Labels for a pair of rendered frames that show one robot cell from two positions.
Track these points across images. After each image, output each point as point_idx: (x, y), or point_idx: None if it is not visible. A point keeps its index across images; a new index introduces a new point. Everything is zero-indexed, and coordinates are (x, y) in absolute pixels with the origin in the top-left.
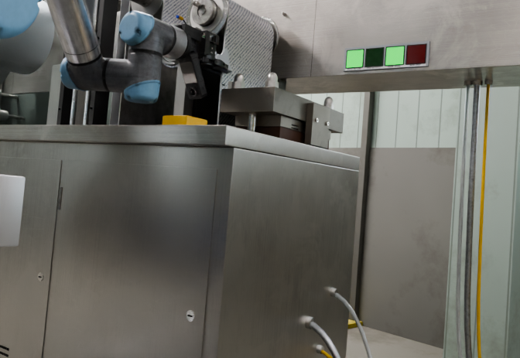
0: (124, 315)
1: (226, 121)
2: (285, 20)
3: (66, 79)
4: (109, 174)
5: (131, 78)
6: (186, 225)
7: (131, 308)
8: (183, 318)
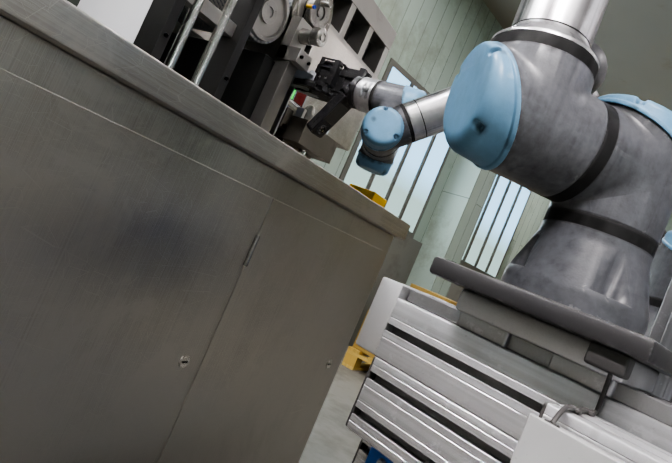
0: (279, 378)
1: None
2: None
3: (393, 144)
4: (316, 234)
5: (394, 157)
6: (352, 292)
7: (288, 371)
8: (322, 367)
